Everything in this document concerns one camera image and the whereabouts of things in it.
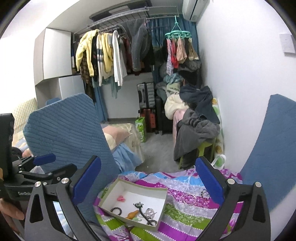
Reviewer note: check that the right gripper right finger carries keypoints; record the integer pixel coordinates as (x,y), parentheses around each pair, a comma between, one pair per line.
(212,179)

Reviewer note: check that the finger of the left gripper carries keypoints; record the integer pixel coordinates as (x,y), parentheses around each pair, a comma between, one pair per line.
(45,159)

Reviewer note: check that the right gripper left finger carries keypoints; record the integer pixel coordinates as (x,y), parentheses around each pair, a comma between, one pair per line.
(83,179)

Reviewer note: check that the pink hair clip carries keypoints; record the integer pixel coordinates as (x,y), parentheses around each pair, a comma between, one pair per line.
(121,198)

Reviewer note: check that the orange gourd pendant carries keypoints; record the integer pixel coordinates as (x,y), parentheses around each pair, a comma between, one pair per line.
(132,215)

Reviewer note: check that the green cardboard jewelry box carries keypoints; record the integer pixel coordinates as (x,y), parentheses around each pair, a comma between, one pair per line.
(150,202)

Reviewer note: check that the person's left hand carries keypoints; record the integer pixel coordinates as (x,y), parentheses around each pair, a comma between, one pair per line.
(9,211)

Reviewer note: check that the white floral tote bag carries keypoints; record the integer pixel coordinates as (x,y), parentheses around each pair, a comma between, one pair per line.
(218,148)

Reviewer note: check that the green plastic stool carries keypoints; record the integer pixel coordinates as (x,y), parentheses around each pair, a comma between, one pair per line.
(188,158)

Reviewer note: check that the colourful striped floral cloth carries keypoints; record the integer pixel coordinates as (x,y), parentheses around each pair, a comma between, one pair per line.
(188,209)

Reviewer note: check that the light blue bedsheet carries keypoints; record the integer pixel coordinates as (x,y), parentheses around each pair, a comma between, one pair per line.
(125,158)

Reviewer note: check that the blue quilted cushion left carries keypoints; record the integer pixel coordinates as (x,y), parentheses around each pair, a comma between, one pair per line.
(70,129)

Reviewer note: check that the blue quilted cushion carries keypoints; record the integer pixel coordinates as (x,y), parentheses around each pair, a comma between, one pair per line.
(272,160)
(70,129)

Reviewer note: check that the pink beige pillow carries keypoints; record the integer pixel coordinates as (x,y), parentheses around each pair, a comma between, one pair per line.
(115,136)

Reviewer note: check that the grey towel on stool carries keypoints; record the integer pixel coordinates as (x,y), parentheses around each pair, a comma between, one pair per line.
(192,130)

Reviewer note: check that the blue quilted cushion right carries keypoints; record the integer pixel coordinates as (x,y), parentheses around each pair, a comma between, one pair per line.
(272,160)

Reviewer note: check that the green shopping bag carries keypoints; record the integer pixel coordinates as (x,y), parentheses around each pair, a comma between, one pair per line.
(140,125)

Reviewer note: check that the dark blue clothes pile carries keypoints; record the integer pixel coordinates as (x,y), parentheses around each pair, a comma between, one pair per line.
(200,100)

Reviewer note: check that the red suitcase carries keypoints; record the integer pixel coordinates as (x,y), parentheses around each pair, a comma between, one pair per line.
(150,119)

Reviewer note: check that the white hanging shirt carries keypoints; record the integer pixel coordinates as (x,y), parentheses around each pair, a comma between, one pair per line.
(119,67)

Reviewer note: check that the grey suitcase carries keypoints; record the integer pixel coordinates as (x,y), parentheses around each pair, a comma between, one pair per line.
(146,95)

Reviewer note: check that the yellow hanging jacket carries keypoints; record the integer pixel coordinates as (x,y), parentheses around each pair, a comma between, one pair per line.
(84,48)

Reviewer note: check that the teal clip hanger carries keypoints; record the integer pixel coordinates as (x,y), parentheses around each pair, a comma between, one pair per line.
(177,32)

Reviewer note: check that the grey hanging jeans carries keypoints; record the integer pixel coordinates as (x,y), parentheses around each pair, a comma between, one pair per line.
(140,41)

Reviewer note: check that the white air conditioner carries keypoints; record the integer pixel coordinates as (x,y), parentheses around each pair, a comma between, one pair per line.
(192,10)

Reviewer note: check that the white wall cabinet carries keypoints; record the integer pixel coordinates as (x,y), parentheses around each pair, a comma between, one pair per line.
(52,55)

